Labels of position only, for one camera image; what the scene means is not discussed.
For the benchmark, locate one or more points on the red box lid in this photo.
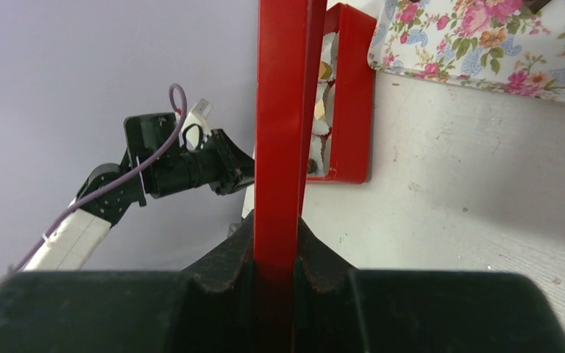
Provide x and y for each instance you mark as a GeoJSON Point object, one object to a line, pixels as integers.
{"type": "Point", "coordinates": [288, 47]}

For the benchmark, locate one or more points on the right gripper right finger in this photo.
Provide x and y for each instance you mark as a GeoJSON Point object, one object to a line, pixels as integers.
{"type": "Point", "coordinates": [341, 308]}

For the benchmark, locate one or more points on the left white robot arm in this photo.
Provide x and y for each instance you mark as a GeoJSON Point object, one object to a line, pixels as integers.
{"type": "Point", "coordinates": [104, 198]}

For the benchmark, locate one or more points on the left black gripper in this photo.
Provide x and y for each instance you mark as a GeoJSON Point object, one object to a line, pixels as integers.
{"type": "Point", "coordinates": [219, 164]}

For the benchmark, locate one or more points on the red chocolate box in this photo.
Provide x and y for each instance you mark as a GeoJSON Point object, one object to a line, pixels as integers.
{"type": "Point", "coordinates": [341, 137]}

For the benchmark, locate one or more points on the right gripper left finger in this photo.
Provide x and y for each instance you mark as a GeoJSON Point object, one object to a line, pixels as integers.
{"type": "Point", "coordinates": [205, 307]}

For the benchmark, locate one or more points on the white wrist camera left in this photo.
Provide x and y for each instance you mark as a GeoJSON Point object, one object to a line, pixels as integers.
{"type": "Point", "coordinates": [197, 122]}

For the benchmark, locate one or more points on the floral serving tray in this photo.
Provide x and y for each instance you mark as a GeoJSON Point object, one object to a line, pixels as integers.
{"type": "Point", "coordinates": [497, 46]}

